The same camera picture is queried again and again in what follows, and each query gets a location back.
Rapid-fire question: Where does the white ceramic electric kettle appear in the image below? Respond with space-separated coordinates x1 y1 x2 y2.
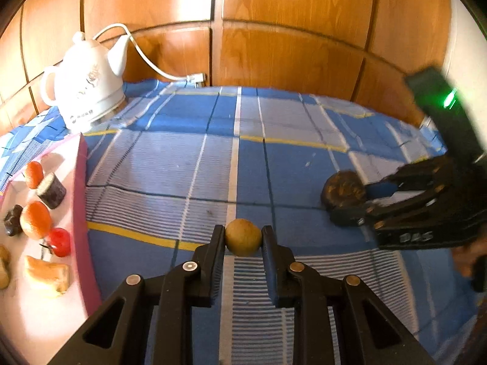
40 31 129 134

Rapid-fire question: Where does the blue plaid tablecloth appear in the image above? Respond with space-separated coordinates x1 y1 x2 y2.
0 79 487 365

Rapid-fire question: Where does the small red tomato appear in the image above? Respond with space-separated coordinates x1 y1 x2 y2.
47 227 72 257

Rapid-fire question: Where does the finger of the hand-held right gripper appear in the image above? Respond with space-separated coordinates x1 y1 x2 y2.
366 157 454 200
329 186 454 229

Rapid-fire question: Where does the yellow banana bunch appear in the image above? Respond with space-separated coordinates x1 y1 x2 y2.
25 255 71 298

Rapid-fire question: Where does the pink rimmed white tray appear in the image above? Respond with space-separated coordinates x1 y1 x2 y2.
0 134 103 354

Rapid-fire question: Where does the white kettle power cable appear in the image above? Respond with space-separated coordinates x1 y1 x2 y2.
92 23 193 82

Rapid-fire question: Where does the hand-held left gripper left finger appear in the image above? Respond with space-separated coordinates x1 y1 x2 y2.
57 224 228 365

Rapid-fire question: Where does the dark brown round fruit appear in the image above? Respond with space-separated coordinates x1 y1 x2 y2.
321 171 369 214
4 204 24 236

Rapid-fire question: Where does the orange mandarin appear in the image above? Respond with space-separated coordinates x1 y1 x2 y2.
20 201 52 241
25 161 44 190

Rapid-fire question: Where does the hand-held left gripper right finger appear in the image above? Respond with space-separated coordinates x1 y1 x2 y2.
261 226 434 365

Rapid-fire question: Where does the person's right hand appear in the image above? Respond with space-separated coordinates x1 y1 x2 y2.
453 238 487 293

